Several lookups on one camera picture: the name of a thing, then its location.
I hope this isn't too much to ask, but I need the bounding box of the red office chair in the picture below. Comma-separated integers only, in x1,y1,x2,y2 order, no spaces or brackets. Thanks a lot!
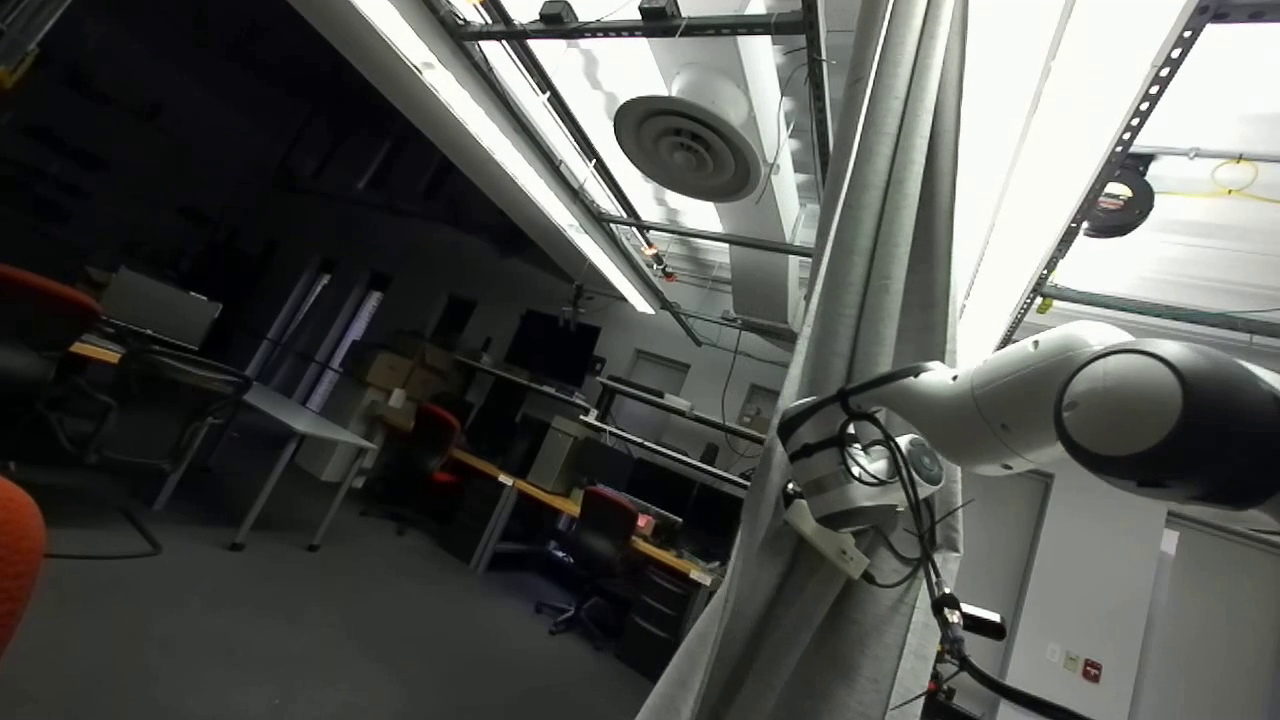
363,402,466,534

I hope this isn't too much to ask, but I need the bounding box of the long ceiling light strip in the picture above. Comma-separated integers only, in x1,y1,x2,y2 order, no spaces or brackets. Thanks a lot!
289,0,661,317

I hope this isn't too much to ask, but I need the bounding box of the round ceiling air vent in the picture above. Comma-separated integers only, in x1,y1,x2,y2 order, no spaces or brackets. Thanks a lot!
612,97,760,204

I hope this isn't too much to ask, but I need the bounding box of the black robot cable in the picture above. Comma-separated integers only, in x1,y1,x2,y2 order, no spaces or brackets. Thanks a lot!
776,365,1071,720

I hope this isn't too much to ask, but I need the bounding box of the orange chair edge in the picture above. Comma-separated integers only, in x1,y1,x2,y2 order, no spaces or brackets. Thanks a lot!
0,475,50,653

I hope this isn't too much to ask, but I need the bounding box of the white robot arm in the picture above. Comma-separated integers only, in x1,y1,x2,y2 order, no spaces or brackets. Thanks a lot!
776,322,1280,515

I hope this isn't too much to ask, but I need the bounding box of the long wooden desk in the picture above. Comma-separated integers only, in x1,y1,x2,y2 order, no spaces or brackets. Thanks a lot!
445,443,723,592

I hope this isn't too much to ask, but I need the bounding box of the grey folding table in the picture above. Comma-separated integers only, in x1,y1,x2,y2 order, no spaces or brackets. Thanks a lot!
150,375,384,555

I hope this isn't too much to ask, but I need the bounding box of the black tape roll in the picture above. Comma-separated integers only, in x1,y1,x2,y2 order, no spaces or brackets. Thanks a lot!
1084,157,1157,241

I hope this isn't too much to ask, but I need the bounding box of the black computer monitor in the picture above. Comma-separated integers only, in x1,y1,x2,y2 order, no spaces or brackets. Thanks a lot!
510,313,600,389

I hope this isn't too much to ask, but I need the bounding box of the grey fabric curtain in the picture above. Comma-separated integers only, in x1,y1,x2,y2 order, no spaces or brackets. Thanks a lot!
637,0,967,720

